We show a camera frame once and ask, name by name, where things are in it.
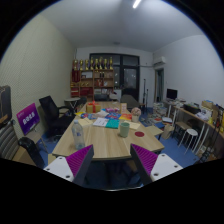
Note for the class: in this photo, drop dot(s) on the pink flowers in white pot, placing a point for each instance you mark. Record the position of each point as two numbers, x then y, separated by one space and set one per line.
135 112

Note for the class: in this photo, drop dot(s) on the dark glass door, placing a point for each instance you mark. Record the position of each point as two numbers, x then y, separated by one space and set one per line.
130 76

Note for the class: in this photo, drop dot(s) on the black computer monitor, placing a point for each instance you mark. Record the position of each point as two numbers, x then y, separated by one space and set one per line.
172 94

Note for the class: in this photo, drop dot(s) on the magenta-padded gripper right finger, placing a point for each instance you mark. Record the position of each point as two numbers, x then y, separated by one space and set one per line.
163 165

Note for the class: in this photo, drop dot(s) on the pile of books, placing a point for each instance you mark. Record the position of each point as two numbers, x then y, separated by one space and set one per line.
156 115

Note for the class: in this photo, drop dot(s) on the pale yellow envelope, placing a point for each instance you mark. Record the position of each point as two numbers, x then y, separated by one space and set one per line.
135 125

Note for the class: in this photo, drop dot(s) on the black office chair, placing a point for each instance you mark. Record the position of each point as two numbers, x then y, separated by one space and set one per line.
51 113

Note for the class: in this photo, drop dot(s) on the white round stool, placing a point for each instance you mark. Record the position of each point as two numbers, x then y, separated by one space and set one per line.
191 132

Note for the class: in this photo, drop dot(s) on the small round table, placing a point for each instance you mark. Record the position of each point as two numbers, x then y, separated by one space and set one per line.
72 100

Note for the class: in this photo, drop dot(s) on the dark grey chair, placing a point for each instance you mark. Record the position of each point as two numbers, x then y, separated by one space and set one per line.
101 97

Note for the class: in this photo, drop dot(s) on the white book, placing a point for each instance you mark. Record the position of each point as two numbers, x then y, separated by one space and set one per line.
100 122

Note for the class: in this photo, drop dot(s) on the black printer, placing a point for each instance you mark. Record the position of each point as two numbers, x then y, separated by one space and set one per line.
191 109

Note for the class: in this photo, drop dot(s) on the ceiling light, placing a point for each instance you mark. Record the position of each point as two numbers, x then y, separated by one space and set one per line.
136 4

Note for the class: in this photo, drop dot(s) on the black microphone stand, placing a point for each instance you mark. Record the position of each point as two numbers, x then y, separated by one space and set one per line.
144 93

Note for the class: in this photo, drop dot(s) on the white wall air conditioner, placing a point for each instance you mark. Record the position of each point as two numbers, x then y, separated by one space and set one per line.
159 61

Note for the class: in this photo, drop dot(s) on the long cluttered side desk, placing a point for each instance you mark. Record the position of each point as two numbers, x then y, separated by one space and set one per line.
200 120

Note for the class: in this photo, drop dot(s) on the blue book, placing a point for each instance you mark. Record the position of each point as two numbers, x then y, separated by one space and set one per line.
112 116

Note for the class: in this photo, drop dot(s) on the yellow gift box red ribbon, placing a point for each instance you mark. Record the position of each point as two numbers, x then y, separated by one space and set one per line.
93 107

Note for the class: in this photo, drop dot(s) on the purple sign board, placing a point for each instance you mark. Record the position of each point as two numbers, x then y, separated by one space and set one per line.
28 118

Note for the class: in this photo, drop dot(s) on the wooden stool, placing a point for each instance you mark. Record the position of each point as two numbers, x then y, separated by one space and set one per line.
182 125

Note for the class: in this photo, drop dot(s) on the striped chair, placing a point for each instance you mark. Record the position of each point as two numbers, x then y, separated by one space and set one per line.
8 141

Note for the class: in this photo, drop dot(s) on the flat round red coaster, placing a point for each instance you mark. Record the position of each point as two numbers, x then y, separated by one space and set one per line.
139 134

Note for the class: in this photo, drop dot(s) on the green cup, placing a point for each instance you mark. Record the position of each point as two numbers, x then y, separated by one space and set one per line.
124 130

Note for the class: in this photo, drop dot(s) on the orange book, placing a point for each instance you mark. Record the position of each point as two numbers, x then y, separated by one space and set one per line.
125 117

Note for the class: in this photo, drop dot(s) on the cream box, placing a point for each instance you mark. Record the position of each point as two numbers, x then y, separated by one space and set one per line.
85 122

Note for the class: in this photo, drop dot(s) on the brown armchair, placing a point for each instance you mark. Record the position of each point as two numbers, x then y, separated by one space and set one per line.
129 101

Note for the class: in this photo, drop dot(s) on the tan upright box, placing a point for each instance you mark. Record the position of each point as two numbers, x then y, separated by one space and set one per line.
123 108

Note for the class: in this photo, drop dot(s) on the pink package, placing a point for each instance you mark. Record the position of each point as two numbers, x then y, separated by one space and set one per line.
112 110

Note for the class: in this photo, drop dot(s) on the wooden shelf unit with trophies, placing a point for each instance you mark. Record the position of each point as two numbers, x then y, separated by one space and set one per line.
93 81

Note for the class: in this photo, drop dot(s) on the black chair armrest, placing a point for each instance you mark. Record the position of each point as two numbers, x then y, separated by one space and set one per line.
31 150

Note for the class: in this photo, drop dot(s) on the colourful picture book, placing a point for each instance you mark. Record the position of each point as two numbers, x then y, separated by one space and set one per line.
88 116

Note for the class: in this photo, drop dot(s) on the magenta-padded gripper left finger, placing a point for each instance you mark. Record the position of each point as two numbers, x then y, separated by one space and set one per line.
60 166

